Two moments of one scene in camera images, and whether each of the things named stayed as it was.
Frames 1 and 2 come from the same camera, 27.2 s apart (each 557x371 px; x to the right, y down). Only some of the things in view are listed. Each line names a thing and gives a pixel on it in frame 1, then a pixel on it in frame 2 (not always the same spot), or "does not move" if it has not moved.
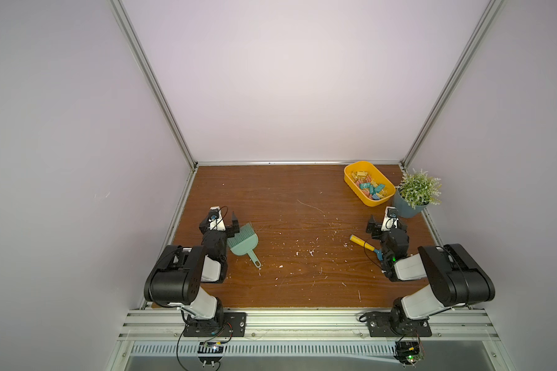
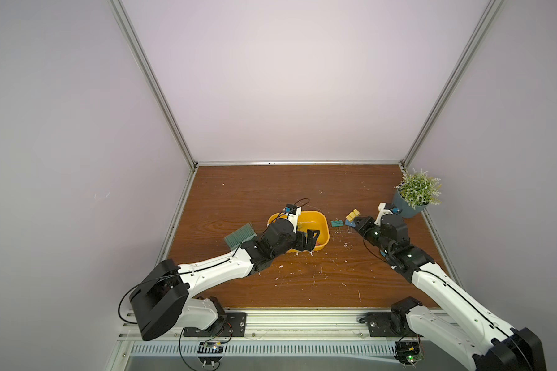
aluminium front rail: (312, 325) does not move
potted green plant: (416, 190) does not move
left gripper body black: (227, 233) -> (290, 242)
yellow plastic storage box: (367, 183) -> (312, 220)
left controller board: (210, 352) does not move
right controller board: (408, 352) does not move
